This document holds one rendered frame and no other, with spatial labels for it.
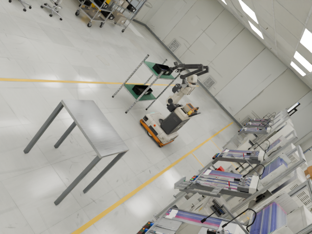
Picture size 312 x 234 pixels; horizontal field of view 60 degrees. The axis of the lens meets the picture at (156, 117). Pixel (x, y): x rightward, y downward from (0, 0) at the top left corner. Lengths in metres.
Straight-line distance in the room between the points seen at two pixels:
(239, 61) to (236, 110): 2.06
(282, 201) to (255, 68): 9.88
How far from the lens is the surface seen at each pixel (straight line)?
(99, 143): 2.58
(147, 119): 5.18
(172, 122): 4.99
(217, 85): 12.26
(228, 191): 3.45
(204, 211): 3.63
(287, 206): 2.52
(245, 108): 12.10
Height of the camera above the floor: 2.23
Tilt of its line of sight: 22 degrees down
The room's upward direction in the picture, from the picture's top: 44 degrees clockwise
